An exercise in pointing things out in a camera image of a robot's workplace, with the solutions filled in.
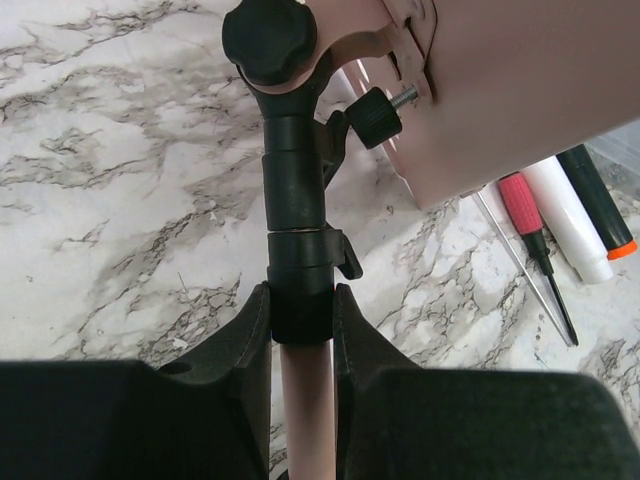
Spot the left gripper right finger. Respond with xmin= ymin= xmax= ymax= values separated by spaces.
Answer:
xmin=333 ymin=285 xmax=639 ymax=479

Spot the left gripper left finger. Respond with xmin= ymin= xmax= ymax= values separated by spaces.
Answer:
xmin=1 ymin=285 xmax=271 ymax=479

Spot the white microphone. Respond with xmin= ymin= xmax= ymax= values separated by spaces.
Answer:
xmin=521 ymin=156 xmax=614 ymax=285

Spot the black microphone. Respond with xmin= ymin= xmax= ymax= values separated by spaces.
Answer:
xmin=556 ymin=144 xmax=638 ymax=260

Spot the pink music stand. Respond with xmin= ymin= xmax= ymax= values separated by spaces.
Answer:
xmin=222 ymin=1 xmax=639 ymax=479

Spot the yellow black T-handle hex key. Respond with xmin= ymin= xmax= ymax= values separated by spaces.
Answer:
xmin=471 ymin=192 xmax=573 ymax=347

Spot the red handled screwdriver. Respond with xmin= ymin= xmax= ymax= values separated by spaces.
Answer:
xmin=498 ymin=172 xmax=579 ymax=346

